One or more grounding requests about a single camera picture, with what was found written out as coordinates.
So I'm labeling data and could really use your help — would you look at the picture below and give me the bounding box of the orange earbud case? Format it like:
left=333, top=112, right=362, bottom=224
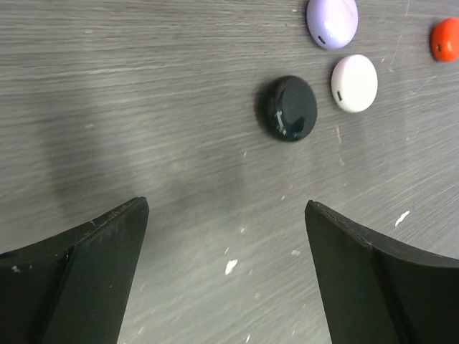
left=430, top=17, right=459, bottom=62

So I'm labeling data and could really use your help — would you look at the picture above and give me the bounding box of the white earbud case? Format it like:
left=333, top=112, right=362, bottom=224
left=331, top=54, right=378, bottom=113

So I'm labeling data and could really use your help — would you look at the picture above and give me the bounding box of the black earbud case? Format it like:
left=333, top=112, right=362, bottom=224
left=256, top=75, right=318, bottom=143

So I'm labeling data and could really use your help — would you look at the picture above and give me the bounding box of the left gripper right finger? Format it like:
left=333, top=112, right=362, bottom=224
left=305, top=201, right=458, bottom=343

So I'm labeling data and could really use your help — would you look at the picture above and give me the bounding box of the purple earbud case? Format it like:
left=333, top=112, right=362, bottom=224
left=306, top=0, right=359, bottom=50

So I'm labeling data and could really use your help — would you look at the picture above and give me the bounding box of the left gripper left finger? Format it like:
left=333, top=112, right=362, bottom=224
left=1, top=197, right=149, bottom=343

